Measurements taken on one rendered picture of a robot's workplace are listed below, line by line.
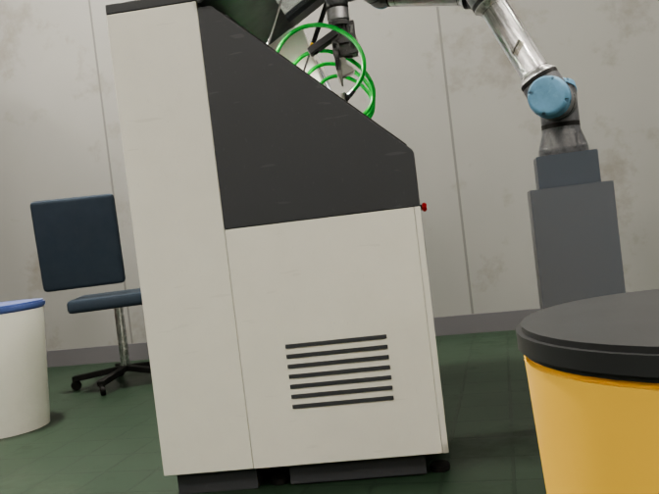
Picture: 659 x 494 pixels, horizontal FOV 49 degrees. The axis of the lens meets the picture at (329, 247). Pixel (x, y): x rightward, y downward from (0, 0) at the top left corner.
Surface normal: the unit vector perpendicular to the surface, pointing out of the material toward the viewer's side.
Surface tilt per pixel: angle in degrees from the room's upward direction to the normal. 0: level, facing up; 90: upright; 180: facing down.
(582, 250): 90
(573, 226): 90
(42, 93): 90
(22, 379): 94
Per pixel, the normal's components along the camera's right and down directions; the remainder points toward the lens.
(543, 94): -0.37, 0.18
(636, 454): -0.75, 0.15
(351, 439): -0.11, 0.04
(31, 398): 0.88, -0.03
